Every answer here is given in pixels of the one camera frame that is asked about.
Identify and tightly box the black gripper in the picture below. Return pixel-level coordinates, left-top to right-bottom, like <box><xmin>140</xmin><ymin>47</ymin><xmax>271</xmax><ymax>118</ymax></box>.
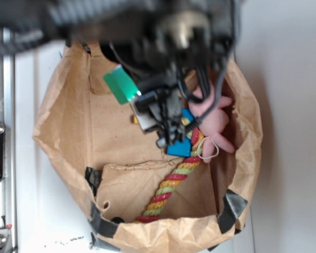
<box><xmin>109</xmin><ymin>64</ymin><xmax>187</xmax><ymax>148</ymax></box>

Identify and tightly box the green rectangular block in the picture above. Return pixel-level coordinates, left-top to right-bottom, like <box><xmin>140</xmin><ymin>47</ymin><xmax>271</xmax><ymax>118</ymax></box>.
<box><xmin>102</xmin><ymin>67</ymin><xmax>139</xmax><ymax>105</ymax></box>

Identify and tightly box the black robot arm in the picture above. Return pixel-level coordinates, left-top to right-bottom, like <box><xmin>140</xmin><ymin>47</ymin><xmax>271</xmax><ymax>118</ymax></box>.
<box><xmin>0</xmin><ymin>1</ymin><xmax>240</xmax><ymax>148</ymax></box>

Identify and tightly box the blue rectangular block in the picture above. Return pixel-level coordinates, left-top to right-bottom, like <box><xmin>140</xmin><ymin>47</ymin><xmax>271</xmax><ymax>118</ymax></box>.
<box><xmin>166</xmin><ymin>109</ymin><xmax>194</xmax><ymax>158</ymax></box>

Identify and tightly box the pink plush bunny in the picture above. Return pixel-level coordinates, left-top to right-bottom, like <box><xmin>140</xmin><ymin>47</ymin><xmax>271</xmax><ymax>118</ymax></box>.
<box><xmin>188</xmin><ymin>87</ymin><xmax>235</xmax><ymax>163</ymax></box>

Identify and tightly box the brown paper bag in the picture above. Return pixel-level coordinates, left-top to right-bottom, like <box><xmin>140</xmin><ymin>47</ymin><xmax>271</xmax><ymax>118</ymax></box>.
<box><xmin>33</xmin><ymin>43</ymin><xmax>263</xmax><ymax>252</ymax></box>

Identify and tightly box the multicolour twisted rope toy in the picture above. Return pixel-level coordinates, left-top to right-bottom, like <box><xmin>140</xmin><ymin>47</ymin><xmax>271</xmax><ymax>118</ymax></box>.
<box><xmin>135</xmin><ymin>127</ymin><xmax>204</xmax><ymax>223</ymax></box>

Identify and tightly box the aluminium extrusion rail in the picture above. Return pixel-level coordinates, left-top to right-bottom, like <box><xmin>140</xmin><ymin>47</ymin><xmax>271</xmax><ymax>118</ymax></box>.
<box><xmin>0</xmin><ymin>26</ymin><xmax>18</xmax><ymax>253</ymax></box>

